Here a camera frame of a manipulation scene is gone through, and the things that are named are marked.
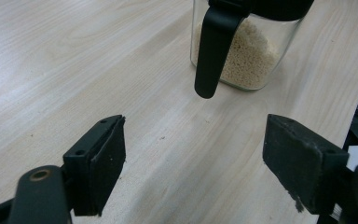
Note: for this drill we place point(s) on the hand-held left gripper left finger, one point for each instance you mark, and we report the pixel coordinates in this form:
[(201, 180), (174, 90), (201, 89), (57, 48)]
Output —
[(102, 168)]

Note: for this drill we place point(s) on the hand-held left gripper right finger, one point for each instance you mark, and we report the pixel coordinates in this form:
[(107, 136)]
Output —
[(298, 161)]

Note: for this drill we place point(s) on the glass jar with black lid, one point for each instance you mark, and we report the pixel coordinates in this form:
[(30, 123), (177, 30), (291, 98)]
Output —
[(214, 49)]

